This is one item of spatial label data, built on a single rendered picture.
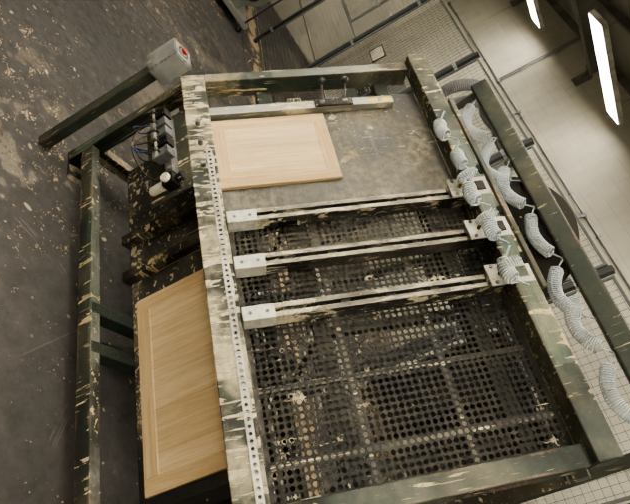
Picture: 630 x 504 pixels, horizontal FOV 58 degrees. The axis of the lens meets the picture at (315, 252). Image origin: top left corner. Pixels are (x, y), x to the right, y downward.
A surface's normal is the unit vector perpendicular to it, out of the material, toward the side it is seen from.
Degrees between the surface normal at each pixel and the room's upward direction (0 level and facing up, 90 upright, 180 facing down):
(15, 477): 0
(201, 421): 90
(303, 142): 57
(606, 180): 90
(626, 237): 90
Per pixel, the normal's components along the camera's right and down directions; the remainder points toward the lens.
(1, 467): 0.87, -0.41
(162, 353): -0.46, -0.41
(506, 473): 0.09, -0.58
